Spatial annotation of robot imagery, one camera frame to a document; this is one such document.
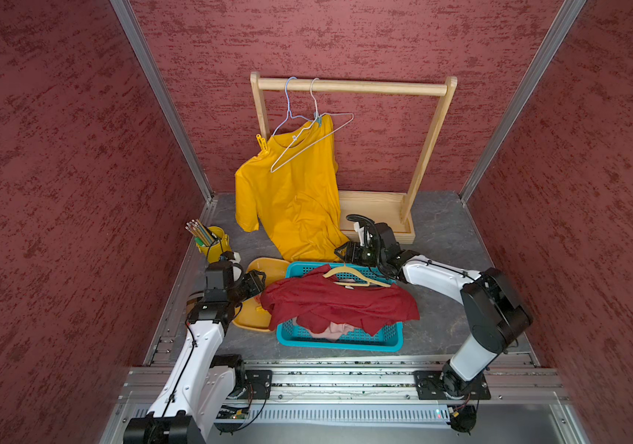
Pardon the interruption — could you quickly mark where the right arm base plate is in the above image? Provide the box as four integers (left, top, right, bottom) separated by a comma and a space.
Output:
413, 370, 491, 403

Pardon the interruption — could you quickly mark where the yellow clothespin on yellow shirt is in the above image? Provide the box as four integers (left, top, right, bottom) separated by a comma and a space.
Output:
255, 134, 268, 154

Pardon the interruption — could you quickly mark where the teal plastic basket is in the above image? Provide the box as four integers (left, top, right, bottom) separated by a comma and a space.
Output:
276, 262, 404, 353

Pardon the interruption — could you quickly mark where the light blue wire hanger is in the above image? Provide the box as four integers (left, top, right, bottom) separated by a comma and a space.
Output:
271, 76, 312, 136

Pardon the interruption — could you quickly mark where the wooden clothes rack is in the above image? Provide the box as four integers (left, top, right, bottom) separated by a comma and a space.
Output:
250, 72, 458, 244

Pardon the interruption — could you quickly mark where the yellow pencil cup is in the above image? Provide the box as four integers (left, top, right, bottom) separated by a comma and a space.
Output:
196, 226, 231, 264

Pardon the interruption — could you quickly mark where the aluminium mounting rail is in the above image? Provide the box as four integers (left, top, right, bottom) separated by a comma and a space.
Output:
99, 363, 589, 444

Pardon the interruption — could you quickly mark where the cream plastic hanger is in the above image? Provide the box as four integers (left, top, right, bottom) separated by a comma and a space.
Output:
323, 266, 390, 288

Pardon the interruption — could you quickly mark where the pencils bundle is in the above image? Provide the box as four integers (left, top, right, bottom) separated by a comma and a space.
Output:
185, 219, 220, 247

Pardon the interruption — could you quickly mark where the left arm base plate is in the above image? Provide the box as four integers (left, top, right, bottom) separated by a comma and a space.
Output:
238, 369, 273, 401

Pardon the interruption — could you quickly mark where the pink printed t-shirt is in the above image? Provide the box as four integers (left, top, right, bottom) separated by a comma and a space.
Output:
307, 323, 355, 342

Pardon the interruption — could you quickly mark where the dark red t-shirt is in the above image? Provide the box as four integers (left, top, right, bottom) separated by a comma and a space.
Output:
260, 265, 420, 336

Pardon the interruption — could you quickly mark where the yellow plastic tray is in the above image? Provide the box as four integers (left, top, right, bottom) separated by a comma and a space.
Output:
233, 257, 291, 333

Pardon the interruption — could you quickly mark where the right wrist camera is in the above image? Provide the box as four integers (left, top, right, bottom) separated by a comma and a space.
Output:
353, 222, 368, 246

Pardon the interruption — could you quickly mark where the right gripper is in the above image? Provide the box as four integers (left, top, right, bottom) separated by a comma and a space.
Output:
334, 241, 386, 268

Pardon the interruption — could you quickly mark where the white wire hanger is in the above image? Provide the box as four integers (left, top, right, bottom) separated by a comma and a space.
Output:
270, 78, 355, 174

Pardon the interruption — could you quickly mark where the yellow t-shirt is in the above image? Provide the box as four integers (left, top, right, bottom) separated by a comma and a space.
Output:
235, 129, 348, 262

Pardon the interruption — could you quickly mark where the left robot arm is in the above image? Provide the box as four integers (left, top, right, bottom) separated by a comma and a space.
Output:
122, 260, 267, 443

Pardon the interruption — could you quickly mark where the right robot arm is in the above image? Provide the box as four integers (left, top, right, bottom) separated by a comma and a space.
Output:
335, 214, 534, 400

